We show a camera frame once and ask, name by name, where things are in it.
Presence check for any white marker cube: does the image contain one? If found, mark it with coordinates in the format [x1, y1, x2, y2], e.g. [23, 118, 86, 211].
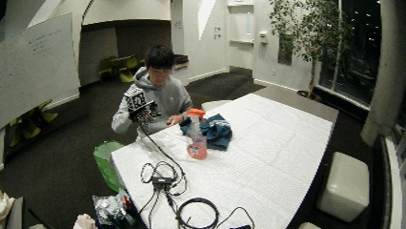
[123, 86, 150, 113]

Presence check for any yellow-green chair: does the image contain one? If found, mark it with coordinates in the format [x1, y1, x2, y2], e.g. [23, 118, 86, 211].
[98, 54, 142, 84]

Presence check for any white quilted table cover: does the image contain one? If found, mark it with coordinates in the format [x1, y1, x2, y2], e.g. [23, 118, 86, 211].
[111, 93, 336, 229]

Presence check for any crumpled silver foil bag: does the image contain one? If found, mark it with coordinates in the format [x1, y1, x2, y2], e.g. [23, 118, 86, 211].
[92, 194, 127, 225]

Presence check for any green mesh bin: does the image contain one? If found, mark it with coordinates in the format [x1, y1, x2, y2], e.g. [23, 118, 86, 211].
[94, 140, 127, 194]

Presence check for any dark teal cloth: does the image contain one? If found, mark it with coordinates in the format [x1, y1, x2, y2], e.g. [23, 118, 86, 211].
[179, 114, 233, 152]

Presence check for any indoor potted tree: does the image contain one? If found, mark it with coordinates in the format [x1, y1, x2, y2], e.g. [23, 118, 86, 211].
[268, 0, 355, 99]

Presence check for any large whiteboard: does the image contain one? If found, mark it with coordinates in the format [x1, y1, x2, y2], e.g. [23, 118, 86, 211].
[0, 12, 82, 128]

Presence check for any orange spray bottle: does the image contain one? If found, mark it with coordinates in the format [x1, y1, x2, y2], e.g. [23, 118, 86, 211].
[185, 108, 209, 160]

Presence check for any white cube ottoman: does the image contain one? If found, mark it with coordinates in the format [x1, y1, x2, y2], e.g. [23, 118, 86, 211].
[316, 151, 371, 223]

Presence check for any black hub box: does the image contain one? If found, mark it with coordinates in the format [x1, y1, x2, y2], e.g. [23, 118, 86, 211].
[151, 176, 175, 186]

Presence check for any black glove cable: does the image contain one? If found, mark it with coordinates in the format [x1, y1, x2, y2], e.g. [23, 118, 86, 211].
[139, 124, 188, 197]

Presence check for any the person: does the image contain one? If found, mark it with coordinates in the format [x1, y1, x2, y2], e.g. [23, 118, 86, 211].
[111, 44, 195, 141]

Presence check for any coiled black cable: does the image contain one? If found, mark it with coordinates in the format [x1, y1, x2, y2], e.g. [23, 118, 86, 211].
[176, 197, 221, 229]

